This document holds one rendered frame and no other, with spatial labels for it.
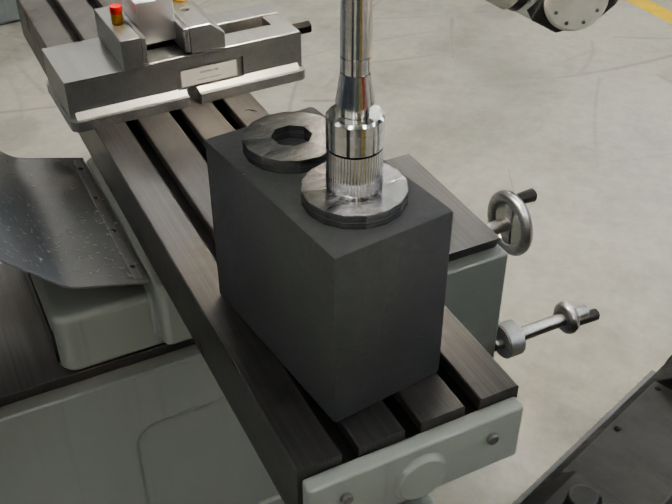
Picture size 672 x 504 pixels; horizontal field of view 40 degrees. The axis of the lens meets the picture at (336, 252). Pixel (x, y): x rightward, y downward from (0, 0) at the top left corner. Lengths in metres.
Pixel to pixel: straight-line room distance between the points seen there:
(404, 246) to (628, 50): 3.17
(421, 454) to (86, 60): 0.75
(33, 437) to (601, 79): 2.78
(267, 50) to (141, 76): 0.19
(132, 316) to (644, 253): 1.82
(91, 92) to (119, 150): 0.10
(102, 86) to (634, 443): 0.87
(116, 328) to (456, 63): 2.63
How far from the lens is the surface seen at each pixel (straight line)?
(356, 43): 0.70
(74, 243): 1.18
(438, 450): 0.85
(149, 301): 1.17
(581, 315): 1.63
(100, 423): 1.26
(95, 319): 1.16
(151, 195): 1.14
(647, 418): 1.39
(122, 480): 1.35
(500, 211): 1.63
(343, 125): 0.72
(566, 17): 1.18
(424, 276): 0.79
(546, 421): 2.17
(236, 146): 0.85
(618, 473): 1.31
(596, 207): 2.87
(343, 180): 0.74
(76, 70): 1.30
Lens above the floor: 1.56
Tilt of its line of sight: 37 degrees down
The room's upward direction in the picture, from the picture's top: straight up
